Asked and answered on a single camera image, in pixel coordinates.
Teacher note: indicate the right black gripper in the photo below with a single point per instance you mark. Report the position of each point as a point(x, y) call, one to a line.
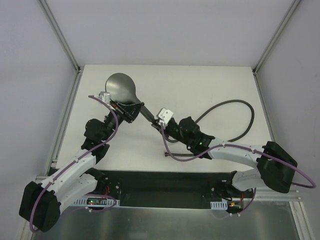
point(159, 125)

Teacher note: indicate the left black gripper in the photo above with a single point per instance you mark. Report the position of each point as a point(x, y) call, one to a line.
point(122, 113)

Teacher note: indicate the right aluminium frame post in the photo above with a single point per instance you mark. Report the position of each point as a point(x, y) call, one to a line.
point(277, 34)

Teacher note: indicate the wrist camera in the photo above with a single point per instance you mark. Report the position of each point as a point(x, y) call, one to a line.
point(105, 97)
point(164, 116)

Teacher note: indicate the aluminium frame post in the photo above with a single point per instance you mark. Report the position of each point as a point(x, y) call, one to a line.
point(277, 34)
point(45, 7)

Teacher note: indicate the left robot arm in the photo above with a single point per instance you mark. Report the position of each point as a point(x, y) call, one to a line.
point(42, 203)

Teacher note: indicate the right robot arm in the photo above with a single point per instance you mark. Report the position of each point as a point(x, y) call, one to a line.
point(270, 165)

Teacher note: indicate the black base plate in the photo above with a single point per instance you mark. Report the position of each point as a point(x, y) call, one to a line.
point(180, 190)

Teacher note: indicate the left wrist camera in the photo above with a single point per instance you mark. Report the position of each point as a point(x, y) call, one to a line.
point(105, 97)

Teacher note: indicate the white cable duct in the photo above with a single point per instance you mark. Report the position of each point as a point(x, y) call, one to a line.
point(225, 205)
point(97, 202)

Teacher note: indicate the left white cable duct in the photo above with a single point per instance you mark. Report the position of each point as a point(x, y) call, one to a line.
point(97, 202)

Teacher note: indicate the grey shower head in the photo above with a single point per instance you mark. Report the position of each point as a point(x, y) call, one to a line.
point(122, 89)

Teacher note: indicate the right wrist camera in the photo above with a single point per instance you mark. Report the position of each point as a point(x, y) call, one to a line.
point(164, 116)

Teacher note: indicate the right white cable duct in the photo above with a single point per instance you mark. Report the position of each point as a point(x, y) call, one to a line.
point(225, 205)

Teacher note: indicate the left aluminium frame post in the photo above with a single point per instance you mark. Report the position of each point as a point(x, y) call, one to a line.
point(45, 7)

